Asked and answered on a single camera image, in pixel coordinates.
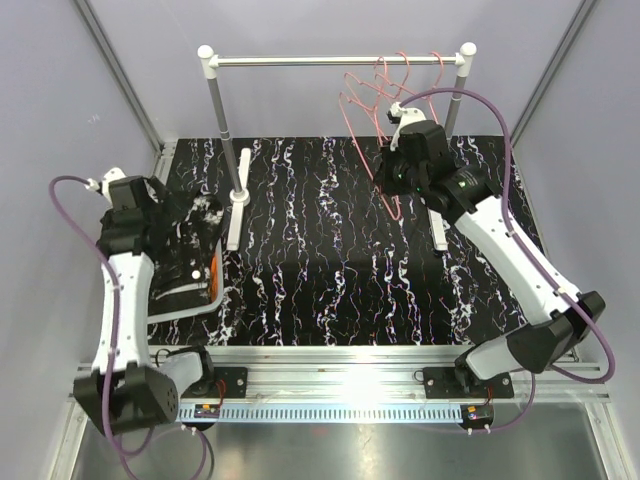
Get black white splatter trousers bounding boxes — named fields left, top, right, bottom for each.
left=148, top=190, right=225, bottom=324

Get pink wire hanger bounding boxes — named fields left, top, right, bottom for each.
left=369, top=51, right=411, bottom=146
left=398, top=51, right=444, bottom=124
left=338, top=58, right=402, bottom=222

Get orange trousers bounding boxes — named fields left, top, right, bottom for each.
left=210, top=255, right=220, bottom=298

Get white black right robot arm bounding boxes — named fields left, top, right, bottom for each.
left=375, top=119, right=605, bottom=396

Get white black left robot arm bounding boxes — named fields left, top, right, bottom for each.
left=73, top=167, right=217, bottom=438

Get white plastic laundry basket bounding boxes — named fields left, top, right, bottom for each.
left=148, top=240, right=224, bottom=324

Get white metal clothes rack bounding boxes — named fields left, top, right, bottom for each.
left=197, top=42, right=477, bottom=253

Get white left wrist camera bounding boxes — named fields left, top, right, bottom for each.
left=85, top=167, right=127, bottom=206

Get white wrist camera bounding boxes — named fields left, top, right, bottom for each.
left=387, top=102, right=426, bottom=151
left=85, top=167, right=127, bottom=206

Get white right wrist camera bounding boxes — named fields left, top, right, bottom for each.
left=387, top=102, right=426, bottom=151

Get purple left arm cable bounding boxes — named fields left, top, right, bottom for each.
left=47, top=174, right=216, bottom=480

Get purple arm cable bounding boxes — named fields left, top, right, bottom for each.
left=399, top=87, right=617, bottom=435
left=47, top=174, right=216, bottom=480

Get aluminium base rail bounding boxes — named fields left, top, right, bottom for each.
left=69, top=344, right=611, bottom=426

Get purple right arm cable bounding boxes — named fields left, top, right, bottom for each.
left=399, top=87, right=617, bottom=435

